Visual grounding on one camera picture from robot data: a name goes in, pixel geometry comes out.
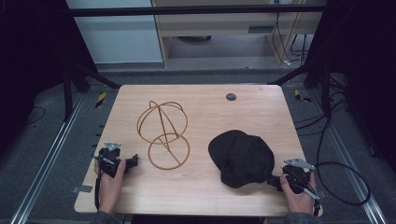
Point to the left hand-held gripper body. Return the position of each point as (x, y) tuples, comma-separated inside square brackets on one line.
[(109, 155)]

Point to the black cap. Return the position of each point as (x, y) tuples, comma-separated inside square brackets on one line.
[(241, 158)]

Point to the grey table grommet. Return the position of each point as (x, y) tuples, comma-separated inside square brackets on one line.
[(231, 96)]

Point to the yellow black hazard tape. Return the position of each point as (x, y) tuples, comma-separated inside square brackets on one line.
[(100, 100), (300, 96)]

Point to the person's left hand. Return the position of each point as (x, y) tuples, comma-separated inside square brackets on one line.
[(109, 186)]

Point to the grey tape strip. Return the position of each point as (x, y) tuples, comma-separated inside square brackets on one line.
[(82, 188)]

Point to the aluminium floor rail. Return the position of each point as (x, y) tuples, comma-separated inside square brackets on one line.
[(43, 165), (348, 161)]

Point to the black metal frame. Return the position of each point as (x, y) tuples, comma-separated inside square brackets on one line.
[(199, 46)]

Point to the white cabinet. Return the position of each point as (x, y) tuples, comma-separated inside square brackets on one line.
[(115, 34)]

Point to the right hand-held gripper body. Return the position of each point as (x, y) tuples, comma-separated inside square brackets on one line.
[(296, 177)]

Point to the person's right hand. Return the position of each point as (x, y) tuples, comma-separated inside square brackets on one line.
[(298, 200)]

